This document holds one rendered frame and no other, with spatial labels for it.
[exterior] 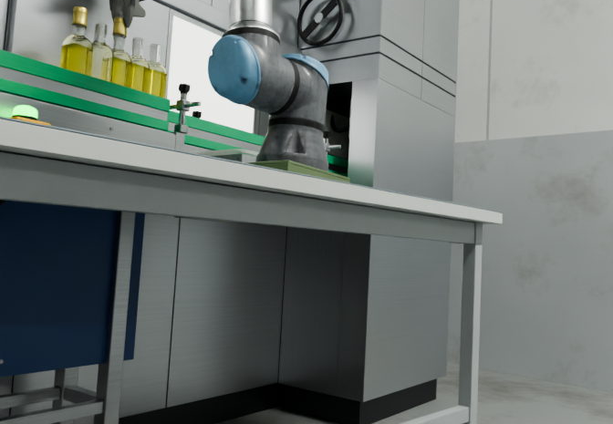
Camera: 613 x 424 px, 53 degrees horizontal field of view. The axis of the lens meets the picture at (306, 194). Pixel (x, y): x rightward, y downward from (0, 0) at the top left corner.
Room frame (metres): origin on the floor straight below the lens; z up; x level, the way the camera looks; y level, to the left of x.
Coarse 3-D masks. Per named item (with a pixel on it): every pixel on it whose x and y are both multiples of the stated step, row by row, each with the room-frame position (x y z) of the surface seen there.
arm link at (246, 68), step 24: (240, 0) 1.15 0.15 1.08; (264, 0) 1.16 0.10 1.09; (240, 24) 1.14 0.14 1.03; (264, 24) 1.15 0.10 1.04; (216, 48) 1.14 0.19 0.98; (240, 48) 1.10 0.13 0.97; (264, 48) 1.13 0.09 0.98; (216, 72) 1.14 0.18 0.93; (240, 72) 1.10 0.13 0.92; (264, 72) 1.12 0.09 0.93; (288, 72) 1.17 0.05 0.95; (240, 96) 1.13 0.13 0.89; (264, 96) 1.15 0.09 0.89; (288, 96) 1.18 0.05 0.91
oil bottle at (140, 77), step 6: (132, 60) 1.57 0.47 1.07; (138, 60) 1.57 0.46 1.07; (144, 60) 1.59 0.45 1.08; (132, 66) 1.57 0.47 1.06; (138, 66) 1.57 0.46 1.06; (144, 66) 1.59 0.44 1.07; (132, 72) 1.56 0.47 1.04; (138, 72) 1.57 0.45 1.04; (144, 72) 1.59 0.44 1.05; (132, 78) 1.56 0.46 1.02; (138, 78) 1.58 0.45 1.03; (144, 78) 1.59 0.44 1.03; (132, 84) 1.57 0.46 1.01; (138, 84) 1.58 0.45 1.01; (144, 84) 1.59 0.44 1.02; (144, 90) 1.60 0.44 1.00
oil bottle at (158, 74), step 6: (150, 66) 1.61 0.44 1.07; (156, 66) 1.62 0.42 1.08; (162, 66) 1.64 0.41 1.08; (150, 72) 1.61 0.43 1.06; (156, 72) 1.62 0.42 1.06; (162, 72) 1.64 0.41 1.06; (150, 78) 1.61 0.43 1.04; (156, 78) 1.62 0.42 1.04; (162, 78) 1.64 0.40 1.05; (150, 84) 1.61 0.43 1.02; (156, 84) 1.62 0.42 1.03; (162, 84) 1.64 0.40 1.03; (150, 90) 1.61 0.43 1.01; (156, 90) 1.62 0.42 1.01; (162, 90) 1.64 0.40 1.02; (162, 96) 1.64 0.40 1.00
